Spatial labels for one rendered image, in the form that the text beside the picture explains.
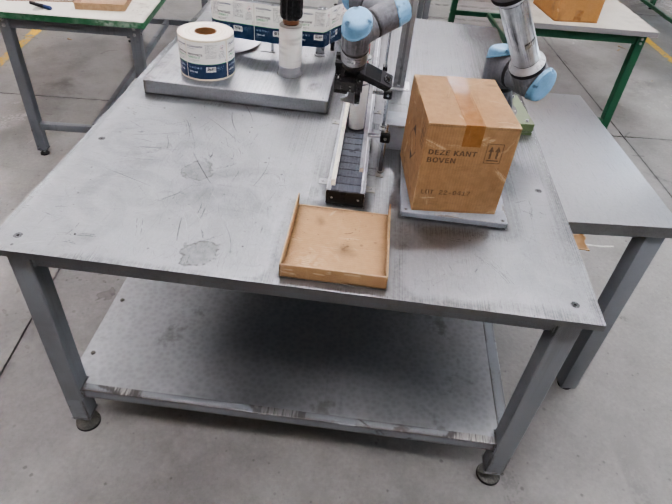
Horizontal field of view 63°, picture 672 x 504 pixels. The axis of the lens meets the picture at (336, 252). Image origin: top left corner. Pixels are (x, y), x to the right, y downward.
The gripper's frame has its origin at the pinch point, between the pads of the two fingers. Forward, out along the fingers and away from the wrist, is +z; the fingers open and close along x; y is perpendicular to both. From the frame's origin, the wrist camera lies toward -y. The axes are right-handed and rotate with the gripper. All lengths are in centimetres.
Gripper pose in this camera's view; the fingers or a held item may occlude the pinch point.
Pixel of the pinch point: (358, 102)
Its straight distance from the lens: 174.7
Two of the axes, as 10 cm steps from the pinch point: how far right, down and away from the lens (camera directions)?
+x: -1.2, 9.3, -3.3
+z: -0.2, 3.3, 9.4
